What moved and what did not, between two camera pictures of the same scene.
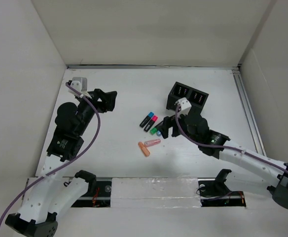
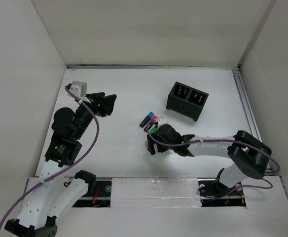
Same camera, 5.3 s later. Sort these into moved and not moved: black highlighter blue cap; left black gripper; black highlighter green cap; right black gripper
Moved: right black gripper
Not moved: black highlighter green cap; black highlighter blue cap; left black gripper
